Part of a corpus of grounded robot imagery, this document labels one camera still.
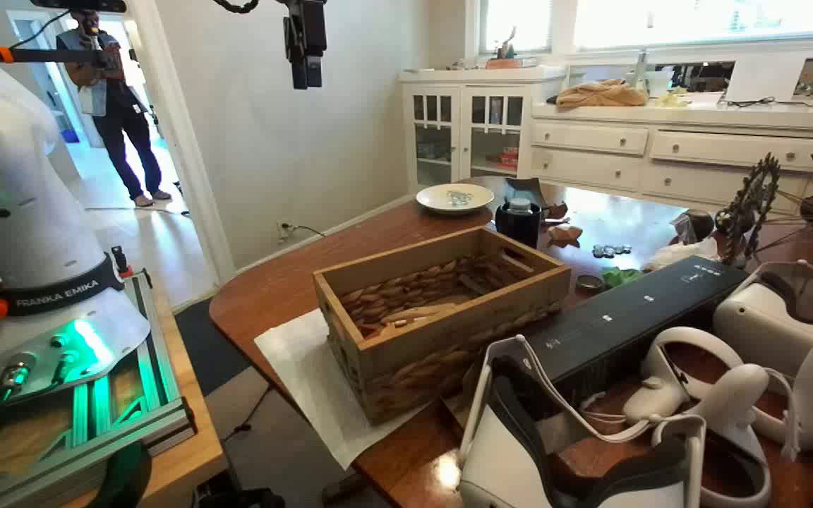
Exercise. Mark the dark spiky table decoration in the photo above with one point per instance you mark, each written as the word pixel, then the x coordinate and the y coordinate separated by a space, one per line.
pixel 746 200

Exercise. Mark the white VR controller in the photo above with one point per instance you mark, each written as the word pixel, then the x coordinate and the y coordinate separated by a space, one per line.
pixel 742 391
pixel 650 396

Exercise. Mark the small brown table object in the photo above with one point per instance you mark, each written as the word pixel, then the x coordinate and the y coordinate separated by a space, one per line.
pixel 565 235

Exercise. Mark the white drawer sideboard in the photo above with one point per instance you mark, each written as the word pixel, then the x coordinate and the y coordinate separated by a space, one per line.
pixel 680 149

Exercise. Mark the black cup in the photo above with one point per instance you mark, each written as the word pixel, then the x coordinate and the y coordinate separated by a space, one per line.
pixel 522 227

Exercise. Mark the woven wooden basket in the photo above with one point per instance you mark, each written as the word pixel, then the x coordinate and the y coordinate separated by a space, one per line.
pixel 444 320

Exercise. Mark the small green item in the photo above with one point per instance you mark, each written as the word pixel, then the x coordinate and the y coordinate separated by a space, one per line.
pixel 620 276

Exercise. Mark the white glass-door cabinet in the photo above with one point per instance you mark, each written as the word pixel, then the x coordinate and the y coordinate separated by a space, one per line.
pixel 467 130

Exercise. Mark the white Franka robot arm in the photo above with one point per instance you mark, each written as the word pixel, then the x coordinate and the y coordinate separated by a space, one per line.
pixel 12 187

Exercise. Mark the long black box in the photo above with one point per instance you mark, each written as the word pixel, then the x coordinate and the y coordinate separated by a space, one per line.
pixel 635 312

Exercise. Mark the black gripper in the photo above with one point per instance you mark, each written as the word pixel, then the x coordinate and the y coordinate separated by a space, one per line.
pixel 303 25

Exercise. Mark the brown bread basket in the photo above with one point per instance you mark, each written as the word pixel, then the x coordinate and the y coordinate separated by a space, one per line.
pixel 599 94

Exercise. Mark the white VR headset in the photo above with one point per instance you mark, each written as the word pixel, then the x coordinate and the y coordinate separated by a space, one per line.
pixel 755 320
pixel 502 461

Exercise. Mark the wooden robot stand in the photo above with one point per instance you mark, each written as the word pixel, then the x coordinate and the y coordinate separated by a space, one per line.
pixel 191 461

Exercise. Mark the dark rectangular tray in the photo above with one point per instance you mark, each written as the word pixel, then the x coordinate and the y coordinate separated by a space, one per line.
pixel 527 185

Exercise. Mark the white placemat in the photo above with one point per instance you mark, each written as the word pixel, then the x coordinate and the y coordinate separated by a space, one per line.
pixel 303 377

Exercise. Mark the white patterned plate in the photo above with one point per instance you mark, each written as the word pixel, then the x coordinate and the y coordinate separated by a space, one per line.
pixel 455 195

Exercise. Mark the person in dark trousers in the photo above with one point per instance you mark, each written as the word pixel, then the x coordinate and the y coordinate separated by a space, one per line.
pixel 121 123

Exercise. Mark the green aluminium robot mount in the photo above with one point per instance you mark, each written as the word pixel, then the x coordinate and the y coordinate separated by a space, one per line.
pixel 98 403

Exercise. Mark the small pile of coins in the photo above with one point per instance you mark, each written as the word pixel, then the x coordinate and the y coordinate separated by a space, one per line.
pixel 612 248

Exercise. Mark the small standing photo frame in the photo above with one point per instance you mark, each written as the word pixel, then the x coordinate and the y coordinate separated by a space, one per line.
pixel 811 76

